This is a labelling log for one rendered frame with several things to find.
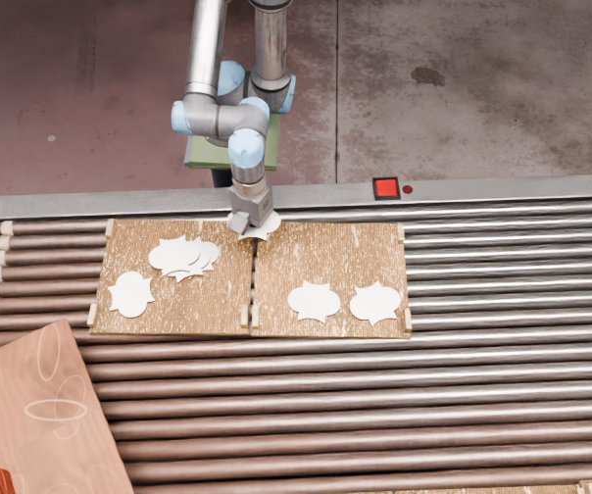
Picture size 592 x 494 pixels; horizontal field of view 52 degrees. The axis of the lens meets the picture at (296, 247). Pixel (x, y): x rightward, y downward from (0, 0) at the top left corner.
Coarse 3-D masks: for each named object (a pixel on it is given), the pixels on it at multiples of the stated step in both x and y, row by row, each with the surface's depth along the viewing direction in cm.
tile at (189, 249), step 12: (168, 240) 165; (180, 240) 165; (156, 252) 163; (168, 252) 163; (180, 252) 163; (192, 252) 163; (156, 264) 161; (168, 264) 161; (180, 264) 161; (192, 264) 162
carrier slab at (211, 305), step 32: (128, 224) 172; (160, 224) 172; (192, 224) 172; (224, 224) 172; (128, 256) 166; (224, 256) 166; (160, 288) 161; (192, 288) 161; (224, 288) 161; (128, 320) 156; (160, 320) 156; (192, 320) 156; (224, 320) 156
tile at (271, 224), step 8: (232, 216) 156; (272, 216) 156; (264, 224) 154; (272, 224) 154; (248, 232) 153; (256, 232) 153; (264, 232) 153; (272, 232) 154; (240, 240) 153; (264, 240) 152
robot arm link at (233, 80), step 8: (224, 64) 178; (232, 64) 178; (224, 72) 176; (232, 72) 176; (240, 72) 176; (248, 72) 178; (224, 80) 175; (232, 80) 174; (240, 80) 175; (248, 80) 176; (224, 88) 174; (232, 88) 175; (240, 88) 176; (224, 96) 177; (232, 96) 177; (240, 96) 177; (224, 104) 179; (232, 104) 179
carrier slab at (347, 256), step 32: (288, 224) 172; (320, 224) 172; (352, 224) 172; (384, 224) 172; (288, 256) 166; (320, 256) 166; (352, 256) 166; (384, 256) 166; (256, 288) 161; (288, 288) 161; (352, 288) 161; (288, 320) 156; (352, 320) 156; (384, 320) 156
